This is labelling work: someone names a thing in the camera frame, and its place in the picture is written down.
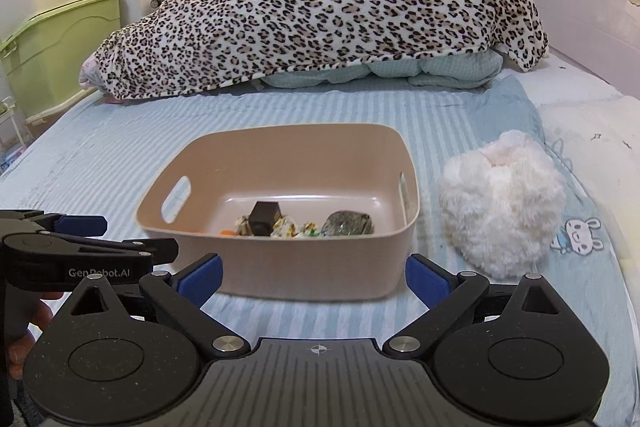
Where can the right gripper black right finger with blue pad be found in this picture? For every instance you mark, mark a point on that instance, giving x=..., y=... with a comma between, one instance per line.
x=450, y=300

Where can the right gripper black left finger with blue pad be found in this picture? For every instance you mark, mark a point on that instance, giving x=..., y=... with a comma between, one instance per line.
x=177, y=301

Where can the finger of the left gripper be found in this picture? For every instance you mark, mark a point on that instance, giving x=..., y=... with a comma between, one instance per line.
x=85, y=226
x=148, y=251

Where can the cartoon printed small box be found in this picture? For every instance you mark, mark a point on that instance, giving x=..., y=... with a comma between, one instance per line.
x=263, y=217

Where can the floral white yellow cloth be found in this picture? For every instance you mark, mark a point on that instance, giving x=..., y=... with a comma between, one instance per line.
x=285, y=228

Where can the green crinkly snack packet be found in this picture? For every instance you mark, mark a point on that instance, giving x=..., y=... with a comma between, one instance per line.
x=347, y=223

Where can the person's left hand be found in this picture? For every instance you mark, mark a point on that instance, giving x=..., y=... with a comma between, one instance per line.
x=41, y=317

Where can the white fluffy plush item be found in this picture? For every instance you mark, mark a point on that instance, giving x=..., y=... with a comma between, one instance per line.
x=501, y=204

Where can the beige plastic storage basket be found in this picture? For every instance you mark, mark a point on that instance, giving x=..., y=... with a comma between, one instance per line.
x=311, y=212

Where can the green plastic storage drawer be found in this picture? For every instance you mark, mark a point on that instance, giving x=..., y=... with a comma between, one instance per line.
x=43, y=58

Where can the white cartoon print quilt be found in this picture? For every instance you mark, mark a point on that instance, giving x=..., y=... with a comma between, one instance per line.
x=595, y=129

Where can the teal quilted pillow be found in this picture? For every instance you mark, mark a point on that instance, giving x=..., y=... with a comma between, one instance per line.
x=460, y=71

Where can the leopard print blanket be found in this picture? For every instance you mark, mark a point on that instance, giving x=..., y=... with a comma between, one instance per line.
x=191, y=46

